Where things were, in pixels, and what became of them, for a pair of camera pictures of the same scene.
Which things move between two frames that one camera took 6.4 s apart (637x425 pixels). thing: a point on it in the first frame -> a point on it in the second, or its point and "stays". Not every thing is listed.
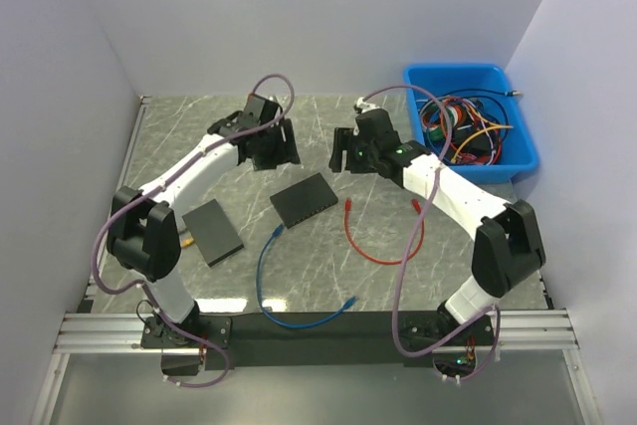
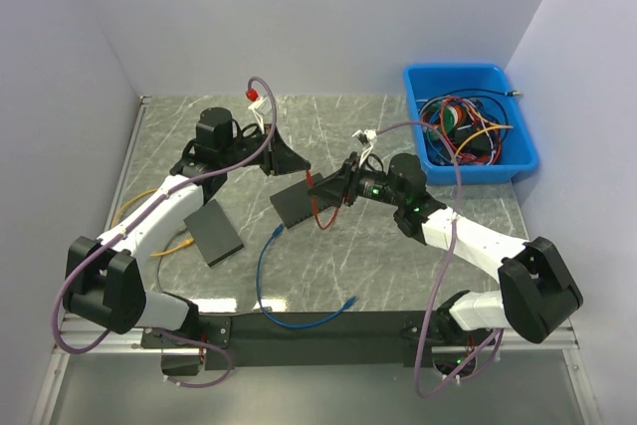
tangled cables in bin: [466, 127] stays
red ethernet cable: [347, 211] -> [310, 182]
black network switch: [211, 232] stays
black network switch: [303, 200] stays
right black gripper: [345, 139] -> [342, 182]
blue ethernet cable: [343, 309] stays
